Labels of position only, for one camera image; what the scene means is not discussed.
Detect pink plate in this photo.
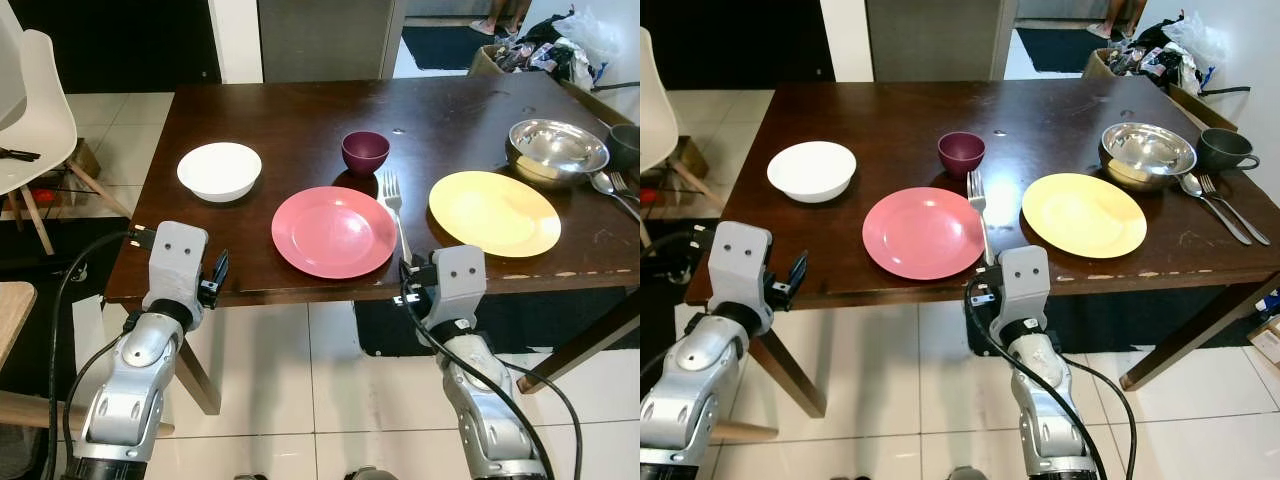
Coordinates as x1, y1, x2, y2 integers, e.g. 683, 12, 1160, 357
862, 187, 989, 281
271, 186, 398, 280

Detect white bowl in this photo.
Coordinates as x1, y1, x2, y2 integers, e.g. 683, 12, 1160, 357
767, 141, 857, 204
177, 142, 263, 204

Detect yellow plate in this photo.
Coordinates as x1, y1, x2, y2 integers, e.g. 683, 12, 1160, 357
1021, 173, 1148, 260
428, 170, 562, 259

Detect black floor mat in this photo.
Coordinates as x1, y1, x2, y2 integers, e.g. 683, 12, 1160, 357
640, 230, 705, 383
354, 285, 641, 358
964, 285, 1280, 353
0, 215, 133, 401

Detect purple bowl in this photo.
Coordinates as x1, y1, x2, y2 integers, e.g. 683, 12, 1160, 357
938, 132, 987, 180
341, 131, 391, 178

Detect brown cardboard box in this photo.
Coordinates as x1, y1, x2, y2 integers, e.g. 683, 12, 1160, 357
672, 138, 709, 181
60, 140, 103, 183

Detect dark brown wooden table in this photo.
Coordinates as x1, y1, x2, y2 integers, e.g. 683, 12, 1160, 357
684, 78, 1280, 421
104, 72, 641, 417

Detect steel bowl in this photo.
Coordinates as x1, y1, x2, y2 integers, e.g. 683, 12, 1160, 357
506, 118, 611, 190
1100, 122, 1198, 193

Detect dark green mug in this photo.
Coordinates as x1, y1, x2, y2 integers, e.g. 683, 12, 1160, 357
607, 124, 641, 173
1197, 128, 1262, 174

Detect silver metal spoon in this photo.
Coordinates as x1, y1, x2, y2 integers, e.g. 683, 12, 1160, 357
1178, 173, 1254, 247
590, 172, 641, 223

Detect white plastic chair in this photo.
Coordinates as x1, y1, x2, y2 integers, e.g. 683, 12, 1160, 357
0, 0, 30, 133
640, 28, 703, 203
0, 28, 133, 257

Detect black door mat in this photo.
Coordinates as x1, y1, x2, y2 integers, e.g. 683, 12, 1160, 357
1015, 27, 1113, 74
400, 25, 493, 72

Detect dark door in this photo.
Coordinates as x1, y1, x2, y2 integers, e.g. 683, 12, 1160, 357
640, 0, 837, 91
8, 0, 222, 96

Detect grey door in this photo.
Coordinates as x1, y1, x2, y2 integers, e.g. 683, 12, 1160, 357
257, 0, 407, 83
866, 0, 1017, 84

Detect cardboard box of rubbish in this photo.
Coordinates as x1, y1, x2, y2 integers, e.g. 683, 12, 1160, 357
1084, 14, 1253, 133
468, 12, 641, 127

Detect person's bare feet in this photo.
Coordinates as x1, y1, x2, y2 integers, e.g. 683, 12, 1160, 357
1104, 0, 1153, 41
470, 0, 533, 38

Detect white plastic bag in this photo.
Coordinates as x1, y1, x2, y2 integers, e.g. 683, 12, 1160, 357
560, 8, 623, 93
1160, 10, 1233, 93

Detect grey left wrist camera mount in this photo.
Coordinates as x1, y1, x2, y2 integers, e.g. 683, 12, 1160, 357
148, 222, 209, 321
707, 221, 773, 317

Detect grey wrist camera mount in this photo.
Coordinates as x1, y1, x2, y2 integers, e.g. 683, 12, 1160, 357
430, 245, 489, 327
148, 222, 209, 321
707, 221, 773, 317
995, 245, 1052, 327

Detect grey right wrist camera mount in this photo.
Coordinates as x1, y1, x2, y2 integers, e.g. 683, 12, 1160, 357
430, 245, 489, 327
995, 245, 1052, 327

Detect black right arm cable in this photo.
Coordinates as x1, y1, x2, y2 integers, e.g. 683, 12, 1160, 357
398, 288, 583, 480
964, 280, 1137, 480

